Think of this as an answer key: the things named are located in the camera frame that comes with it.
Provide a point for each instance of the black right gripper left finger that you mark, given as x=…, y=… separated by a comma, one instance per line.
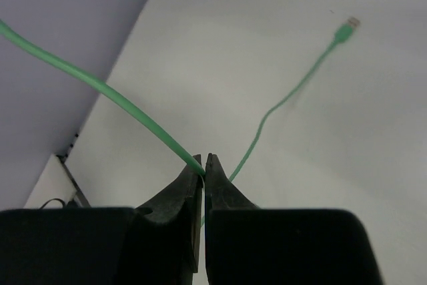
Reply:
x=154, y=243

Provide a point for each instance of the metal rail strip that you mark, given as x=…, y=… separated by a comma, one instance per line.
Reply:
x=78, y=196

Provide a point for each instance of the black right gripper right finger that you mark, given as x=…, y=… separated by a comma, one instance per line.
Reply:
x=245, y=244

